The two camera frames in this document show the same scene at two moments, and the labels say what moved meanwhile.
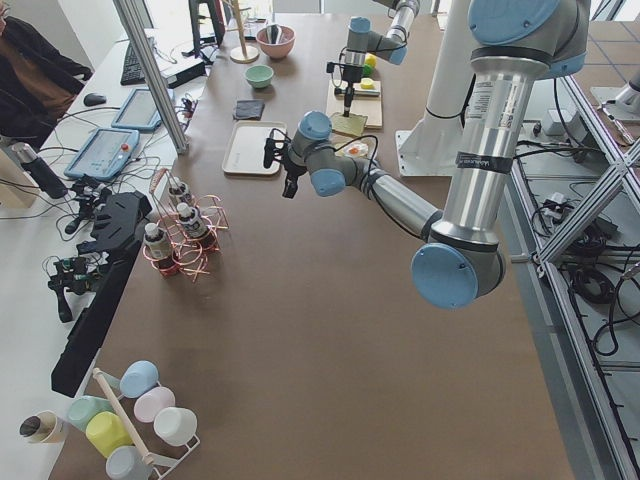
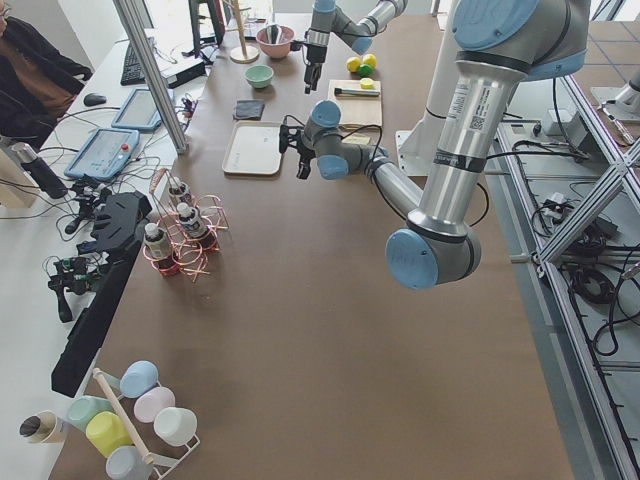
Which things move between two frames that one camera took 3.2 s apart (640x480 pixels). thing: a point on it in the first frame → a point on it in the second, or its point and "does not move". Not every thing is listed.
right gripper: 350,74 → 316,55
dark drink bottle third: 158,247 does not move
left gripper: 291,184 → 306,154
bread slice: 353,124 → 356,138
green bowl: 259,76 does not move
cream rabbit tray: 245,153 does not move
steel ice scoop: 274,34 does not move
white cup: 175,426 does not move
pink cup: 150,401 does not move
